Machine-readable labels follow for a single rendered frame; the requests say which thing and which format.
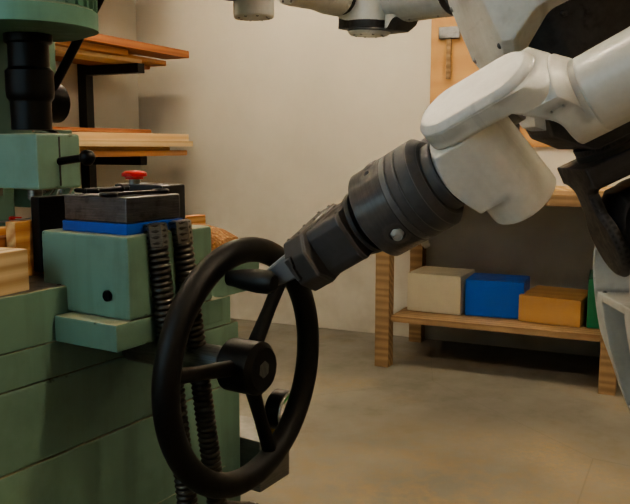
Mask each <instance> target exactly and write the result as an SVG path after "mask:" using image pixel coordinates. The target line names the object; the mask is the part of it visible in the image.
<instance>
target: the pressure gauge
mask: <svg viewBox="0 0 630 504"><path fill-rule="evenodd" d="M290 391H291V390H286V389H281V388H277V389H275V390H274V391H272V392H271V394H270V395H269V396H268V398H267V401H266V404H265V410H266V414H267V418H268V422H269V425H270V428H271V432H272V434H273V432H274V430H275V429H276V427H277V425H278V423H279V421H280V419H281V416H282V414H283V412H284V409H285V407H286V404H287V401H288V398H289V394H290Z"/></svg>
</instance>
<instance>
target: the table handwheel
mask: <svg viewBox="0 0 630 504"><path fill-rule="evenodd" d="M283 255H284V248H283V247H282V246H280V245H279V244H277V243H275V242H273V241H271V240H268V239H264V238H259V237H243V238H238V239H235V240H231V241H229V242H226V243H224V244H222V245H221V246H219V247H217V248H216V249H214V250H213V251H212V252H210V253H209V254H208V255H207V256H205V257H204V258H203V259H202V260H201V261H200V262H199V263H198V264H197V265H196V266H195V267H194V269H193V270H192V271H191V272H190V274H189V275H188V276H187V278H186V279H185V280H184V282H183V283H182V285H181V287H180V288H179V290H178V292H177V294H176V295H175V297H174V299H173V301H172V303H171V305H170V308H169V310H168V312H167V315H166V317H165V320H164V323H163V326H162V329H161V332H160V336H159V339H158V340H157V341H154V342H150V343H147V344H144V345H140V346H137V347H134V348H130V349H127V350H124V351H122V354H123V356H124V358H125V359H127V360H131V361H136V362H141V363H146V364H151V365H153V372H152V386H151V400H152V415H153V422H154V427H155V432H156V436H157V440H158V443H159V446H160V449H161V451H162V454H163V456H164V458H165V460H166V462H167V464H168V466H169V467H170V469H171V471H172V472H173V474H174V475H175V476H176V477H177V478H178V480H179V481H180V482H181V483H182V484H184V485H185V486H186V487H187V488H189V489H190V490H191V491H193V492H195V493H197V494H199V495H201V496H204V497H208V498H213V499H227V498H233V497H237V496H240V495H242V494H245V493H247V492H248V491H250V490H252V489H254V488H255V487H257V486H258V485H260V484H261V483H262V482H263V481H265V480H266V479H267V478H268V477H269V476H270V475H271V474H272V473H273V472H274V471H275V470H276V468H277V467H278V466H279V465H280V463H281V462H282V461H283V459H284V458H285V457H286V455H287V454H288V452H289V450H290V449H291V447H292V445H293V443H294V442H295V440H296V438H297V436H298V434H299V432H300V429H301V427H302V425H303V422H304V420H305V417H306V414H307V411H308V408H309V405H310V402H311V398H312V394H313V390H314V385H315V380H316V374H317V367H318V357H319V327H318V317H317V310H316V305H315V300H314V296H313V293H312V290H311V289H309V288H307V287H304V286H302V285H301V284H300V283H299V282H298V281H297V280H296V279H294V280H291V281H289V282H286V283H284V284H281V285H279V286H278V287H277V289H276V290H274V291H273V292H271V293H270V294H268V295H267V297H266V300H265V302H264V305H263V307H262V310H261V312H260V314H259V316H258V319H257V321H256V323H255V326H254V328H253V330H252V332H251V335H250V337H249V339H243V338H237V337H234V338H231V339H229V340H228V341H226V342H225V344H224V345H223V346H220V345H214V344H208V343H206V344H205V345H203V346H201V347H199V348H197V350H196V351H195V352H193V353H189V352H187V349H188V348H187V347H186V345H187V342H188V338H189V335H190V332H191V329H192V326H193V324H194V321H195V319H196V316H197V314H198V312H199V310H200V308H201V306H202V304H203V303H204V301H205V299H206V298H207V296H208V295H209V293H210V292H211V290H212V289H213V288H214V286H215V285H216V284H217V283H218V281H219V280H220V279H221V278H222V277H223V276H224V275H225V274H226V273H227V272H228V271H229V270H232V269H233V268H235V267H237V266H239V265H241V264H244V263H247V262H259V263H262V264H265V265H267V266H269V267H270V266H271V265H272V264H273V263H275V262H276V261H277V260H278V259H279V258H281V257H282V256H283ZM285 287H286V289H287V291H288V293H289V296H290V299H291V302H292V305H293V309H294V314H295V320H296V329H297V357H296V366H295V373H294V378H293V383H292V387H291V391H290V394H289V398H288V401H287V404H286V407H285V409H284V412H283V414H282V416H281V419H280V421H279V423H278V425H277V427H276V429H275V430H274V432H273V434H272V432H271V428H270V425H269V422H268V418H267V414H266V410H265V406H264V402H263V398H262V393H264V392H265V391H266V390H267V389H268V388H269V387H270V385H271V384H272V382H273V380H274V377H275V374H276V367H277V362H276V356H275V354H274V351H273V349H272V347H271V346H270V345H269V344H268V343H267V342H264V341H265V338H266V335H267V333H268V330H269V327H270V324H271V322H272V319H273V316H274V313H275V311H276V308H277V306H278V303H279V301H280V299H281V296H282V294H283V291H284V289H285ZM157 342H158V343H157ZM209 379H217V380H218V383H219V385H220V386H221V387H222V388H223V389H225V390H228V391H233V392H238V393H243V394H246V397H247V400H248V403H249V406H250V409H251V412H252V416H253V419H254V422H255V426H256V430H257V433H258V437H259V441H260V445H261V450H260V452H259V453H258V454H257V455H256V456H255V457H254V458H253V459H252V460H250V461H249V462H248V463H247V464H245V465H244V466H242V467H240V468H238V469H236V470H233V471H230V472H216V471H213V470H211V469H209V468H207V467H206V466H205V465H204V464H202V462H201V461H200V460H199V459H198V458H197V456H196V455H195V453H194V452H193V450H192V448H191V446H190V444H189V441H188V438H187V435H186V432H185V428H184V424H183V419H182V411H181V396H180V389H181V384H186V383H191V382H197V381H202V380H209Z"/></svg>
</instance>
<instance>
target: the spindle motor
mask: <svg viewBox="0 0 630 504"><path fill-rule="evenodd" d="M97 13H98V0H0V40H3V36H2V33H5V32H16V31H22V32H38V33H46V34H50V35H52V40H53V42H66V41H76V40H81V39H84V38H88V37H92V36H95V35H97V34H99V22H98V14H97Z"/></svg>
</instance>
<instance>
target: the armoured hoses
mask: <svg viewBox="0 0 630 504"><path fill-rule="evenodd" d="M168 225H169V231H171V232H172V236H173V243H174V245H173V247H174V248H175V250H174V253H175V254H176V255H175V257H174V258H175V259H176V261H175V264H176V265H177V266H176V270H177V273H176V275H177V276H178V278H177V281H178V282H179V283H178V287H179V288H180V287H181V285H182V283H183V282H184V280H185V279H186V278H187V276H188V275H189V274H190V272H191V271H192V270H193V269H194V267H195V266H196V264H195V263H194V262H195V260H196V259H195V258H194V255H195V253H194V252H193V250H194V247H193V246H192V245H193V243H194V242H193V240H194V239H193V231H192V224H191V220H190V219H180V220H173V221H170V222H169V223H168ZM143 232H144V234H146V235H147V240H148V243H147V245H148V247H149V248H148V251H149V252H150V253H149V255H148V256H149V258H150V260H149V263H150V264H151V265H150V267H149V268H150V269H151V272H150V274H151V275H152V277H151V281H152V284H151V286H152V287H153V289H152V292H153V296H152V297H153V298H154V300H153V304H155V305H154V307H153V309H154V310H156V311H155V312H154V315H155V316H156V317H155V319H154V320H155V321H156V322H157V323H156V324H155V326H156V327H157V329H156V332H157V333H158V335H157V338H158V339H159V336H160V332H161V329H162V326H163V323H164V320H165V317H166V315H167V312H168V310H169V308H170V305H171V303H172V301H173V299H174V297H173V296H174V294H175V293H174V292H173V291H172V290H173V289H174V287H173V286H172V284H173V281H172V280H171V278H172V275H171V274H170V273H171V271H172V270H171V269H170V268H169V267H170V266H171V263H170V262H169V261H170V259H171V258H170V257H169V256H168V255H169V254H170V252H169V251H168V249H169V246H168V244H169V236H168V227H167V223H166V222H157V223H148V224H144V226H143ZM201 311H202V308H200V310H199V312H198V314H197V316H196V319H195V321H194V324H193V326H192V329H191V332H190V335H189V338H188V342H187V345H186V347H187V348H188V349H187V352H189V353H193V352H195V351H196V350H197V348H199V347H201V346H203V345H205V344H206V341H205V340H204V339H205V337H206V336H205V335H204V332H205V330H204V329H203V327H204V324H202V322H203V321H204V320H203V319H202V318H201V317H202V316H203V314H202V313H201ZM210 381H211V379H209V380H202V381H197V382H191V383H190V384H192V386H191V389H192V390H193V391H192V393H191V394H192V395H193V398H192V399H193V400H194V402H193V405H194V406H195V407H194V410H195V411H196V412H195V414H194V415H195V416H196V418H195V420H196V421H197V423H196V426H197V432H198V434H197V436H198V437H199V439H198V442H200V443H199V445H198V446H199V447H200V450H199V451H200V452H201V454H200V457H201V462H202V464H204V465H205V466H206V467H207V468H209V469H211V470H213V471H216V472H223V471H222V468H223V467H222V466H221V464H222V462H221V461H220V460H221V456H220V453H221V452H220V451H219V448H220V446H219V445H218V444H219V441H218V437H219V436H218V435H217V433H218V431H217V430H216V429H217V425H216V422H217V421H216V420H215V417H216V415H215V414H214V413H215V410H214V409H213V408H214V406H215V405H214V404H213V401H214V400H213V399H212V397H213V394H212V393H211V392H212V390H213V389H212V388H211V386H212V384H211V383H210ZM184 385H185V384H181V389H180V396H181V411H182V419H183V424H184V428H185V432H186V435H187V438H188V441H189V444H190V446H192V444H191V443H190V441H191V438H190V435H191V434H190V433H189V430H190V428H189V427H188V425H189V422H188V421H187V420H188V418H189V417H188V416H187V414H188V411H187V410H186V409H187V407H188V406H187V405H186V402H187V400H186V399H185V397H186V394H184V392H185V388H183V387H184ZM173 476H174V478H175V479H174V482H175V483H176V484H175V486H174V487H175V488H176V491H175V493H176V494H177V495H176V499H177V502H176V503H177V504H198V503H197V501H198V498H197V497H196V496H197V493H195V492H193V491H191V490H190V489H189V488H187V487H186V486H185V485H184V484H182V483H181V482H180V481H179V480H178V478H177V477H176V476H175V475H173ZM206 498H207V500H206V503H207V504H258V503H256V502H255V501H248V502H247V501H231V500H227V499H213V498H208V497H206Z"/></svg>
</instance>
